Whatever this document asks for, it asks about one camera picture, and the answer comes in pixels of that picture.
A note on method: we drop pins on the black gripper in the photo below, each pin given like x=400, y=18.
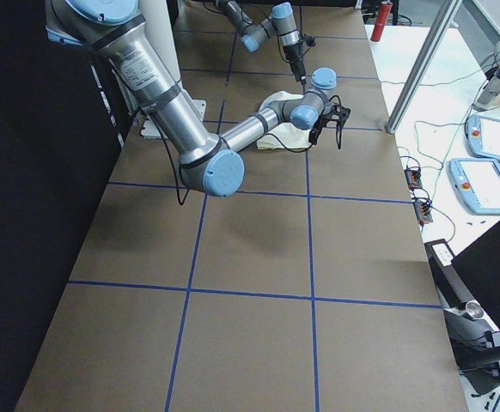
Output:
x=294, y=55
x=317, y=128

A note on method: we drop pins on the cream cat print shirt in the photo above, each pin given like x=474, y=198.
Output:
x=285, y=135

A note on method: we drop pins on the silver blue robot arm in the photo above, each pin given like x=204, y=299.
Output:
x=280, y=24
x=136, y=38

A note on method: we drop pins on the orange connector block one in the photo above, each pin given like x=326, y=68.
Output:
x=413, y=178

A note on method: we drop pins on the red bottle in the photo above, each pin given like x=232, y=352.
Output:
x=381, y=20

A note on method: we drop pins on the orange connector block two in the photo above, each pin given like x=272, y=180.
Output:
x=422, y=207

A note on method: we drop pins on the near teach pendant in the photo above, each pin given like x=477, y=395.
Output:
x=478, y=184

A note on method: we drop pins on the teach pendant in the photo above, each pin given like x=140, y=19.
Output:
x=483, y=136
x=478, y=184

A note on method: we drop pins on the far teach pendant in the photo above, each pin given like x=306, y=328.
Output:
x=483, y=136

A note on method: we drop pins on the black monitor with stand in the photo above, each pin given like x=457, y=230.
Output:
x=469, y=286

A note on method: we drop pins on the aluminium frame post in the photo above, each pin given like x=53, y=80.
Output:
x=439, y=27

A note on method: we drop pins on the white camera mast with base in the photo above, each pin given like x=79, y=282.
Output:
x=159, y=33

